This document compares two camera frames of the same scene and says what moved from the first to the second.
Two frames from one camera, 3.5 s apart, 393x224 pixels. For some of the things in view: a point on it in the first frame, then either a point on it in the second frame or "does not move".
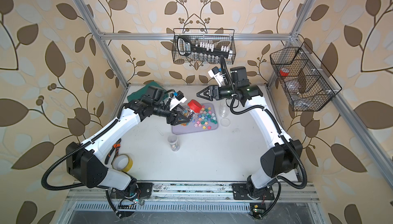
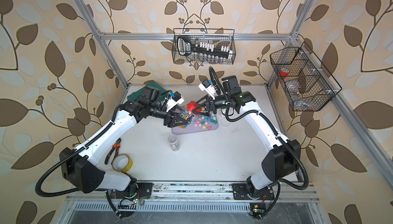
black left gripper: (173, 120) does not move
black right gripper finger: (213, 96) → (204, 113)
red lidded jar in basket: (284, 71) does not move
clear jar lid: (225, 122) does not move
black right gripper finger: (214, 92) → (203, 100)
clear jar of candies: (173, 139) does not move
